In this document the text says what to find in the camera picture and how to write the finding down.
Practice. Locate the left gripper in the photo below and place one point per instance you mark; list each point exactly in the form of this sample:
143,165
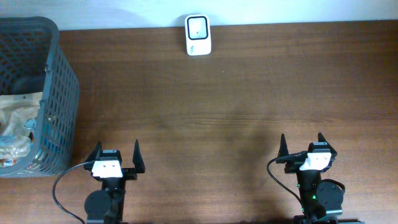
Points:
129,174

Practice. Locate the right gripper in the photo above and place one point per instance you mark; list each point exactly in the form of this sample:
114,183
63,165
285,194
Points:
290,168

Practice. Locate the kraft paper pouch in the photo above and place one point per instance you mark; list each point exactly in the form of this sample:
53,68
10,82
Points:
19,114

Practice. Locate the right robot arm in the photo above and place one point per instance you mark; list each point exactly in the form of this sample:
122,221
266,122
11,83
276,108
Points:
321,199

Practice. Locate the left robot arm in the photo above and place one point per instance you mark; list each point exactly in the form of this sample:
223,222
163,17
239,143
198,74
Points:
106,205

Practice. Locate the grey plastic mesh basket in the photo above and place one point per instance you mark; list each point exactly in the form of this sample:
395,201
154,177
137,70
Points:
33,61

